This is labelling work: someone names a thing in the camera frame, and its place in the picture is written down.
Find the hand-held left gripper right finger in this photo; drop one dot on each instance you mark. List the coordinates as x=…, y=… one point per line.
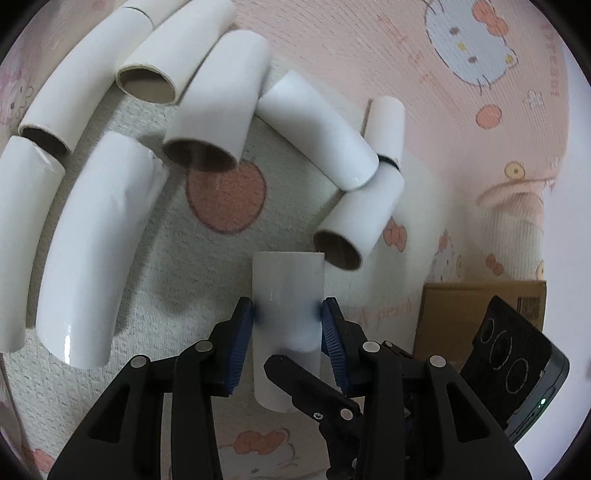
x=333, y=344

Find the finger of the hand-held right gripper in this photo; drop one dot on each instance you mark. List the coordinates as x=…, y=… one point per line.
x=300, y=383

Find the white cardboard tube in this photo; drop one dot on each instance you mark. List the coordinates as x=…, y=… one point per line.
x=286, y=295

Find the pink cartoon printed mat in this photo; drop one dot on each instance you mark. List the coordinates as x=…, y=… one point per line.
x=323, y=46

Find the brown cardboard box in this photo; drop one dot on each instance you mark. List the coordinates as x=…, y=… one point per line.
x=448, y=314

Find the group of white cardboard tubes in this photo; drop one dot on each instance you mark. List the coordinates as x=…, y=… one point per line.
x=92, y=230

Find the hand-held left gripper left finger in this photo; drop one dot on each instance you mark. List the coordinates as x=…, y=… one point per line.
x=240, y=344

